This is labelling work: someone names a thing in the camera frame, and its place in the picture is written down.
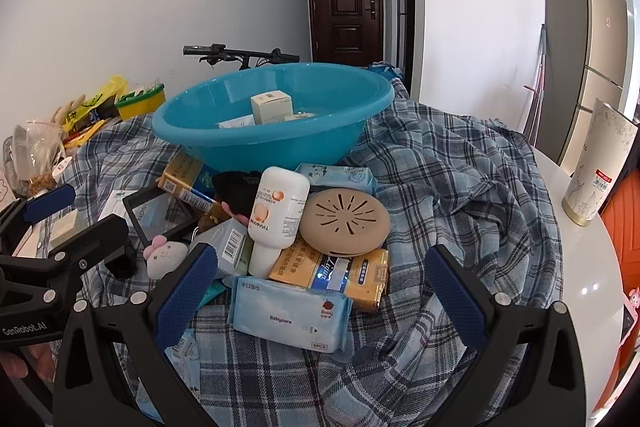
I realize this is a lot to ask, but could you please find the panda wipes pack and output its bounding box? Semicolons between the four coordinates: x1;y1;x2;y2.
295;164;378;195

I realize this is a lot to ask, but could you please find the orange chair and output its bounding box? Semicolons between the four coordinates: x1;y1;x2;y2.
597;170;640;407

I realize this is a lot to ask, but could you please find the yellow gold packet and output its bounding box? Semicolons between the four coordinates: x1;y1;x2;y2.
269;239;390;313

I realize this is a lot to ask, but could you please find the black plush toy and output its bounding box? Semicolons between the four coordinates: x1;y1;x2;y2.
212;171;262;218

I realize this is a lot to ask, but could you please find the gold slim carton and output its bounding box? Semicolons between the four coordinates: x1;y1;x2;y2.
157;148;217;212

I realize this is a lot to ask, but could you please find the beige white square box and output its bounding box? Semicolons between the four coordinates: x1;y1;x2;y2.
250;90;293;124

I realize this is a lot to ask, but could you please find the small white printed box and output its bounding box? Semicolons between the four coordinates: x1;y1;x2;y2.
50;209;88;248

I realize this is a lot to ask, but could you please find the beige stuffed animal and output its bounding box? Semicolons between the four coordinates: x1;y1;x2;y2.
51;94;86;126

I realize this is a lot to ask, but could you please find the teal tube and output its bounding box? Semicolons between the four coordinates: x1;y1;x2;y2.
198;280;228;309

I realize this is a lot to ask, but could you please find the clear zip bag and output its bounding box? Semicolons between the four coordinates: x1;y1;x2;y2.
2;120;64;197

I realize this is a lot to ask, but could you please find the light blue mask pack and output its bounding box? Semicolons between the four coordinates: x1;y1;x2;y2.
134;328;204;425

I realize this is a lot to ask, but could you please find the white blue Raison box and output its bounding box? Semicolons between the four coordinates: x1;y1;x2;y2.
99;190;134;225

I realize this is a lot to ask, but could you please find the steel refrigerator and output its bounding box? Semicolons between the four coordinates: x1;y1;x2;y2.
537;0;628;174

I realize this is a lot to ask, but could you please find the grey card sleeve box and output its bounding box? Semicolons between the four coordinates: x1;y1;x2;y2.
189;219;254;280

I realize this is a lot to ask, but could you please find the blue plaid cloth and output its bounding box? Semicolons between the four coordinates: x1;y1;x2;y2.
37;76;564;427

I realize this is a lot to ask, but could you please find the pale green printed box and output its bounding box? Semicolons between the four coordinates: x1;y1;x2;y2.
218;115;255;129

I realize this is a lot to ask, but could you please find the beige round vented disc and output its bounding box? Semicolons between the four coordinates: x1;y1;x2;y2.
299;188;390;258

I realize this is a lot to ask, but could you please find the dark brown door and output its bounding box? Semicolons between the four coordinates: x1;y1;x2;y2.
309;0;384;67

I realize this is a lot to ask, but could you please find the blue shopping bag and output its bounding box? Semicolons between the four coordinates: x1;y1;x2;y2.
367;62;404;81

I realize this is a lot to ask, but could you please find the black display frame case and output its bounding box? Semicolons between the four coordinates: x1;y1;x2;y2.
122;185;198;247

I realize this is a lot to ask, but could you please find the white tissue pack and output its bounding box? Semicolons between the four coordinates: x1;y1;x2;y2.
284;112;316;121

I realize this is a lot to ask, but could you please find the yellow green bin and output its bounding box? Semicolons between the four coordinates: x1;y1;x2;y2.
115;83;166;120

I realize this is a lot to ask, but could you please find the black bicycle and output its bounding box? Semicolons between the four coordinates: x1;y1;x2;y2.
182;43;300;70

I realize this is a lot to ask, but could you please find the brown braided plush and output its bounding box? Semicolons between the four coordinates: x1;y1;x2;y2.
28;171;56;197

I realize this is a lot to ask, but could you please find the yellow plastic bag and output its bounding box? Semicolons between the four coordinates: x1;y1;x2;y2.
63;75;128;134

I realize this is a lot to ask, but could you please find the white lotion bottle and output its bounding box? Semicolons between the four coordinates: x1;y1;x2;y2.
248;167;310;279

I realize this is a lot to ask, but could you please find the person left hand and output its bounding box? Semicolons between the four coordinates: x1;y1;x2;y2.
0;340;57;383

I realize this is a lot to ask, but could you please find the pink white plush toy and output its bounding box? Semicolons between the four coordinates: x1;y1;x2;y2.
143;235;189;281

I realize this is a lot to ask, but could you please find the blue wet wipes pack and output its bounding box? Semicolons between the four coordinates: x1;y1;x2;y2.
229;277;352;353

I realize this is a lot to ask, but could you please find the blue plastic basin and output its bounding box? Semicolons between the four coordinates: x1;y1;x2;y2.
152;63;395;172

